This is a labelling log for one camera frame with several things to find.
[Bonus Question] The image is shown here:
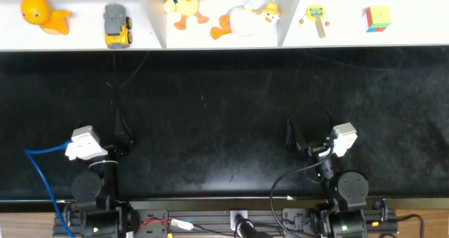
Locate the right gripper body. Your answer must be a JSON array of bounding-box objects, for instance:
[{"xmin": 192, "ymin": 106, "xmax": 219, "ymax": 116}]
[{"xmin": 303, "ymin": 142, "xmax": 334, "ymax": 159}]

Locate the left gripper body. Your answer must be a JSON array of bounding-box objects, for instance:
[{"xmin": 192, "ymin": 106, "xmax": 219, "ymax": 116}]
[{"xmin": 99, "ymin": 144, "xmax": 124, "ymax": 162}]

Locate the grey and yellow toy truck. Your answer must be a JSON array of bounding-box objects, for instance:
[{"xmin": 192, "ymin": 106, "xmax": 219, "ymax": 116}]
[{"xmin": 102, "ymin": 2, "xmax": 134, "ymax": 50}]

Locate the yellow rattle drum toy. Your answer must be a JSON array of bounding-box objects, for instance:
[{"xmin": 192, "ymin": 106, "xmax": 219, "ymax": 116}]
[{"xmin": 298, "ymin": 4, "xmax": 331, "ymax": 39}]

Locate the many-coloured puzzle cube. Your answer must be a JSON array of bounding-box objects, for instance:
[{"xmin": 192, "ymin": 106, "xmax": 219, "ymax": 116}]
[{"xmin": 361, "ymin": 5, "xmax": 392, "ymax": 34}]

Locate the yellow rubber duck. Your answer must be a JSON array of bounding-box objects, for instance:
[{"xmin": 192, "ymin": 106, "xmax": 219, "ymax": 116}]
[{"xmin": 20, "ymin": 0, "xmax": 73, "ymax": 37}]

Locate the white shelf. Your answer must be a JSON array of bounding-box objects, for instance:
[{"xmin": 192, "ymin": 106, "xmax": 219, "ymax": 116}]
[{"xmin": 0, "ymin": 0, "xmax": 449, "ymax": 52}]

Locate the white plush duck with hat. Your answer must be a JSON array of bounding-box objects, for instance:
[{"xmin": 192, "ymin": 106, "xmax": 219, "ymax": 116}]
[{"xmin": 209, "ymin": 0, "xmax": 282, "ymax": 41}]

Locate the yellow plush duck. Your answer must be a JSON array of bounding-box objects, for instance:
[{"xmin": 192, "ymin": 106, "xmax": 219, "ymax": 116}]
[{"xmin": 163, "ymin": 0, "xmax": 210, "ymax": 31}]

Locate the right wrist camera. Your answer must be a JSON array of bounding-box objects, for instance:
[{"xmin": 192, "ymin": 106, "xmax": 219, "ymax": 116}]
[{"xmin": 329, "ymin": 121, "xmax": 358, "ymax": 158}]

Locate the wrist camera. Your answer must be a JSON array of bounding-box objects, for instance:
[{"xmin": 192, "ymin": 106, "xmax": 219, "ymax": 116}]
[
  {"xmin": 64, "ymin": 125, "xmax": 109, "ymax": 161},
  {"xmin": 329, "ymin": 121, "xmax": 358, "ymax": 158}
]

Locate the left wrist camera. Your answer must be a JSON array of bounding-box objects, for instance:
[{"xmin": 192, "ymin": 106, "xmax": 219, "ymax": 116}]
[{"xmin": 64, "ymin": 125, "xmax": 109, "ymax": 161}]

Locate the black cable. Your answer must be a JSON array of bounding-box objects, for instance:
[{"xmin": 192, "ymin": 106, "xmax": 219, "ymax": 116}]
[{"xmin": 269, "ymin": 145, "xmax": 335, "ymax": 238}]

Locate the blue cable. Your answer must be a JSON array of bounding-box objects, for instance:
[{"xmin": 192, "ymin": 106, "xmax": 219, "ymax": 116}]
[{"xmin": 24, "ymin": 140, "xmax": 77, "ymax": 238}]

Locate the mounting rail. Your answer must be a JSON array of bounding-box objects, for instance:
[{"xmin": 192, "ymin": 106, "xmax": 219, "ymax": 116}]
[{"xmin": 52, "ymin": 198, "xmax": 426, "ymax": 238}]

